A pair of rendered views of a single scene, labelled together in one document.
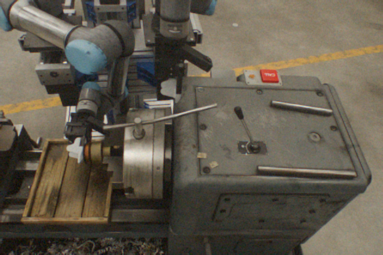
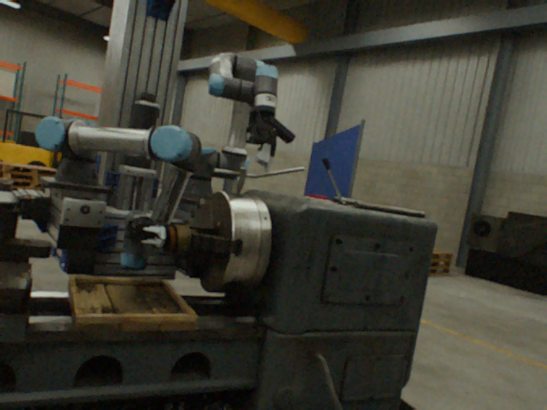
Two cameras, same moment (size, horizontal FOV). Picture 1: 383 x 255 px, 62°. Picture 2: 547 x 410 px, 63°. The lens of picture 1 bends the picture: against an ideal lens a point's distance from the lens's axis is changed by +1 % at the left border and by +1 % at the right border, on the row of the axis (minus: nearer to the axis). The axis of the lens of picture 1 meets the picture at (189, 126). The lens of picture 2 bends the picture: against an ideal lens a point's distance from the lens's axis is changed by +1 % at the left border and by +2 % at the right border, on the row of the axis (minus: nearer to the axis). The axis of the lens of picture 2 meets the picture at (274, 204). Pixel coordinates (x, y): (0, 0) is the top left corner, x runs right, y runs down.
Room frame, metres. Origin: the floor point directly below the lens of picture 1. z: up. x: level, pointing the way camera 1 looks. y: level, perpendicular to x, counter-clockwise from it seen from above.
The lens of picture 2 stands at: (-0.73, 0.52, 1.29)
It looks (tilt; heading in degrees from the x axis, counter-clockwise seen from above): 3 degrees down; 339
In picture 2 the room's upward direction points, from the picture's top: 10 degrees clockwise
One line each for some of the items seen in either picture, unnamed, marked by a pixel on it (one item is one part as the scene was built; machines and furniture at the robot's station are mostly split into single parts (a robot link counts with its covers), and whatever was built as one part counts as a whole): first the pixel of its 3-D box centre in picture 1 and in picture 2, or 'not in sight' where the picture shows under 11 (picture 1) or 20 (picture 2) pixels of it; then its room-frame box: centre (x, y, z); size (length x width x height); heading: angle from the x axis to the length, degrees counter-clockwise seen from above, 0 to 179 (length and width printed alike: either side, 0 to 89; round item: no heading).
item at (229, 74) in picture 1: (222, 79); not in sight; (0.86, -0.10, 1.24); 0.09 x 0.08 x 0.03; 97
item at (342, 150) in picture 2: not in sight; (321, 195); (6.70, -3.20, 1.18); 4.12 x 0.80 x 2.35; 164
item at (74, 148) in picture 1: (75, 149); (154, 230); (0.58, 0.38, 1.09); 0.09 x 0.06 x 0.03; 7
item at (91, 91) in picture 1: (90, 96); (137, 223); (0.84, 0.41, 1.07); 0.11 x 0.08 x 0.09; 7
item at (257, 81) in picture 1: (261, 82); not in sight; (0.88, -0.25, 1.23); 0.13 x 0.08 x 0.05; 97
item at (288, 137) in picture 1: (252, 153); (327, 255); (0.68, -0.25, 1.06); 0.59 x 0.48 x 0.39; 97
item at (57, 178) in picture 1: (75, 178); (128, 300); (0.57, 0.42, 0.89); 0.36 x 0.30 x 0.04; 7
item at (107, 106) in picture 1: (96, 110); (135, 250); (0.86, 0.40, 0.98); 0.11 x 0.08 x 0.11; 151
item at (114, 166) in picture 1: (118, 173); (215, 243); (0.51, 0.21, 1.09); 0.12 x 0.11 x 0.05; 7
